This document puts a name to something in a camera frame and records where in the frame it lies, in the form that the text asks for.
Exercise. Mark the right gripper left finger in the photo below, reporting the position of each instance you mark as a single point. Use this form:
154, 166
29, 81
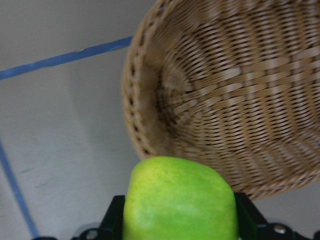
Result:
111, 225

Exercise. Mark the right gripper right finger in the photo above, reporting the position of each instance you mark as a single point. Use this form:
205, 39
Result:
252, 224

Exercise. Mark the green apple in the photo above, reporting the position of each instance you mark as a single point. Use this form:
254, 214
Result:
171, 198

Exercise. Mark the brown wicker basket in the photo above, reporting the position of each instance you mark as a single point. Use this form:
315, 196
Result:
231, 84

